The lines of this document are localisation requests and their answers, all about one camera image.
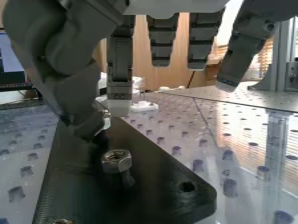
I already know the black plate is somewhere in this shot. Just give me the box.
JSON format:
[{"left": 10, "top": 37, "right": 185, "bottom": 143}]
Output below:
[{"left": 31, "top": 114, "right": 220, "bottom": 224}]

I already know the small white square plate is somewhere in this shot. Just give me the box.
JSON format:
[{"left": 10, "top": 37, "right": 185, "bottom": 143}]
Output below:
[{"left": 129, "top": 101, "right": 161, "bottom": 113}]

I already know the computer screen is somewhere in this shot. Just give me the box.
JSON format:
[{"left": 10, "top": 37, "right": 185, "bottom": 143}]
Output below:
[{"left": 0, "top": 29, "right": 32, "bottom": 93}]

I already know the clear box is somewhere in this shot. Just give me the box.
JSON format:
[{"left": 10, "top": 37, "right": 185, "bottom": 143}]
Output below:
[{"left": 0, "top": 90, "right": 298, "bottom": 224}]

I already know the grey five-finger robot hand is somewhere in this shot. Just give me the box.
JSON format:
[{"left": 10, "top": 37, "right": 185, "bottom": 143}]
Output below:
[{"left": 0, "top": 0, "right": 298, "bottom": 141}]

